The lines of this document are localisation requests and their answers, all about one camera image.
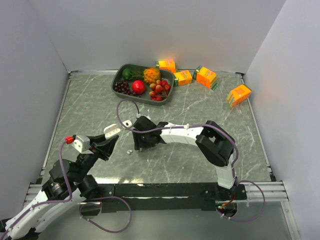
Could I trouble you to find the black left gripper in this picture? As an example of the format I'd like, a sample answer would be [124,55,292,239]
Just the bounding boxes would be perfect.
[72,130,119,182]

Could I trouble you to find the white oval charging case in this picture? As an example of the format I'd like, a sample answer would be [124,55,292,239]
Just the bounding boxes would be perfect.
[103,123,121,140]

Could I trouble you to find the white square charging case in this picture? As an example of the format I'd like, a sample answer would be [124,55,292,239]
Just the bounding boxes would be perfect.
[122,120,133,129]

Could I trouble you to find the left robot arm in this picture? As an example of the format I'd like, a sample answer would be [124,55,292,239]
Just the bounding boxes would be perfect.
[0,134,119,240]

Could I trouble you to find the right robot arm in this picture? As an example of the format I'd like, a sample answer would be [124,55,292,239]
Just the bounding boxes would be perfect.
[132,116,238,199]

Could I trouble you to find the red pomegranate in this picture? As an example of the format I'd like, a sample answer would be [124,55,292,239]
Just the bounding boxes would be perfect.
[131,80,146,95]

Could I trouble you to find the dark purple grapes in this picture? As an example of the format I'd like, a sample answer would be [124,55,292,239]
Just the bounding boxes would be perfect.
[112,80,139,98]

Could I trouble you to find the orange pineapple toy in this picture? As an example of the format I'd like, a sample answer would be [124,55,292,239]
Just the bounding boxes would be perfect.
[142,67,161,85]

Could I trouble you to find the green pepper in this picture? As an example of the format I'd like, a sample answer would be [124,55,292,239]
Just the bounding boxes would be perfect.
[122,68,132,81]

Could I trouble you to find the orange box middle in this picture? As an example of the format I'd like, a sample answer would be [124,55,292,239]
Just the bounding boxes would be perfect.
[173,70,193,87]

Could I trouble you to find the orange box back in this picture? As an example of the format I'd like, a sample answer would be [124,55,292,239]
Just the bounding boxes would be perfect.
[155,60,177,74]

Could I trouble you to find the orange sponge box near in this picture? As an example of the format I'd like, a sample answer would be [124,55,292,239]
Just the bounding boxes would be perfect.
[192,65,217,90]

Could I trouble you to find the orange striped sponge box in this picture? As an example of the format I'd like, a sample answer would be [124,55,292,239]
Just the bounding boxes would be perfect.
[226,84,252,108]

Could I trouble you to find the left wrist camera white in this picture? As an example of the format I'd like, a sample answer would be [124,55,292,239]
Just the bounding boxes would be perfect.
[65,134,90,154]

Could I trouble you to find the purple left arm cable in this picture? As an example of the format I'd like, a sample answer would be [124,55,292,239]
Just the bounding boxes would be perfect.
[0,139,73,240]

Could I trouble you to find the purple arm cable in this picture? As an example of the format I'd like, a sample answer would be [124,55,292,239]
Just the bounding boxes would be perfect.
[0,139,73,240]
[116,98,240,180]

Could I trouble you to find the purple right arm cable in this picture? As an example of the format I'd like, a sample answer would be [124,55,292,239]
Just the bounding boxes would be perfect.
[116,98,240,180]

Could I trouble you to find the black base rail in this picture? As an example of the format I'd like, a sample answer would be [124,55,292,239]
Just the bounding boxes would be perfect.
[84,182,247,213]

